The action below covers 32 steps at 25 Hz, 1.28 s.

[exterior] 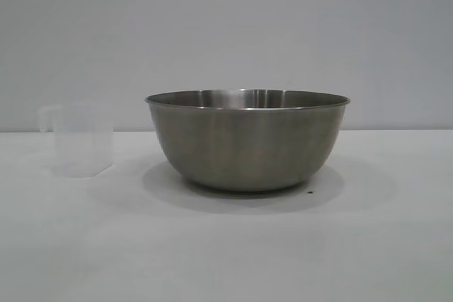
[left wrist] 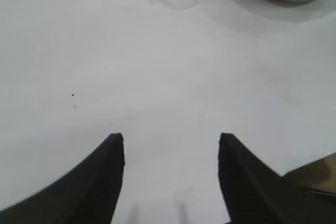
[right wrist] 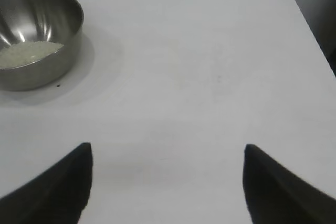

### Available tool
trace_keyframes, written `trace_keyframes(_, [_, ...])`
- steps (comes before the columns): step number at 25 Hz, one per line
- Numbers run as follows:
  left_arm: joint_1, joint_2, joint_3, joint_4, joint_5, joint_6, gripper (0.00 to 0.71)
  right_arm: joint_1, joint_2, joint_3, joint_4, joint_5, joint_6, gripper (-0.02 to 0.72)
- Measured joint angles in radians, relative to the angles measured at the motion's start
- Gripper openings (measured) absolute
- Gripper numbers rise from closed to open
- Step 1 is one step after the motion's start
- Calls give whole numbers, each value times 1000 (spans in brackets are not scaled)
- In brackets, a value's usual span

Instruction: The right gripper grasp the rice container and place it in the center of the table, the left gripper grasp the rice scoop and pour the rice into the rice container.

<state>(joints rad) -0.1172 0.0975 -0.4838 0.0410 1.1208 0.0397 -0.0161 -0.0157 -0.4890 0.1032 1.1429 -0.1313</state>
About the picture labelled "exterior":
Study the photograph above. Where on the stainless steel mixing bowl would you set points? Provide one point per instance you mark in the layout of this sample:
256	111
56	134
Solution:
244	143

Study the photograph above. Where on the translucent plastic measuring cup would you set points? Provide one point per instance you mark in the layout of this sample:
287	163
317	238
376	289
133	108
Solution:
83	139

